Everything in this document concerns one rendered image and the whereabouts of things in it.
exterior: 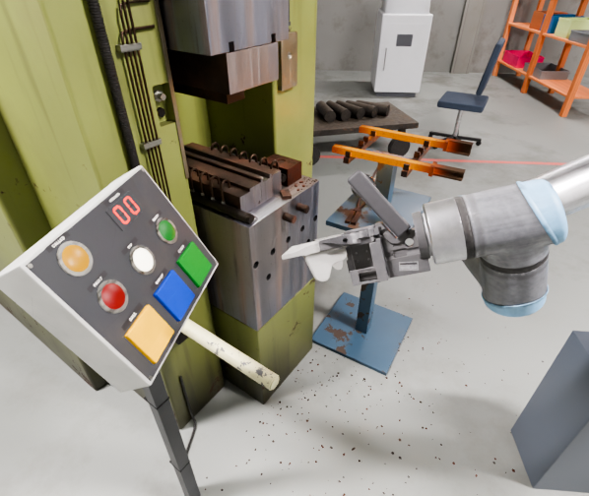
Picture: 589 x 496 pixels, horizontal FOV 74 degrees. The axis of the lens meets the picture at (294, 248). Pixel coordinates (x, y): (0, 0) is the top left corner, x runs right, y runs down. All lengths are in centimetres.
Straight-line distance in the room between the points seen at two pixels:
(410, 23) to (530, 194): 540
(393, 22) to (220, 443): 525
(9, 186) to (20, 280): 79
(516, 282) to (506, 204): 13
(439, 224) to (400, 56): 544
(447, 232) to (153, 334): 51
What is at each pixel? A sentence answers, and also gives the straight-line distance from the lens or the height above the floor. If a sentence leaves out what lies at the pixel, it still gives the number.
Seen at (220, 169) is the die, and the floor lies 99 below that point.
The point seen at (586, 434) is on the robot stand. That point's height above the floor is 38.
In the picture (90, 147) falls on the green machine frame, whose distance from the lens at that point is 101.
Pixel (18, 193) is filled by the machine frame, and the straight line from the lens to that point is 146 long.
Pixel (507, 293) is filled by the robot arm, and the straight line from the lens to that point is 65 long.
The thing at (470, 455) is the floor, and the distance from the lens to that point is 184.
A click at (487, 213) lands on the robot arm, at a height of 128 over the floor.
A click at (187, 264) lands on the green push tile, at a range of 85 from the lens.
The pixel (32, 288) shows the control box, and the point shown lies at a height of 116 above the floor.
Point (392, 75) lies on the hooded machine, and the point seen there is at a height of 29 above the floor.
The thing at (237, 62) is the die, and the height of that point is 134.
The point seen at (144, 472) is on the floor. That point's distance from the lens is 177.
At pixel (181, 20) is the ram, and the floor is 143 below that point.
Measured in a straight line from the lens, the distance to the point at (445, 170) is 135.
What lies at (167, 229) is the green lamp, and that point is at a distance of 85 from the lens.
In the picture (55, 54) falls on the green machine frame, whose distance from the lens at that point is 97.
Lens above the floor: 154
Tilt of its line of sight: 36 degrees down
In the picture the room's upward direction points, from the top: straight up
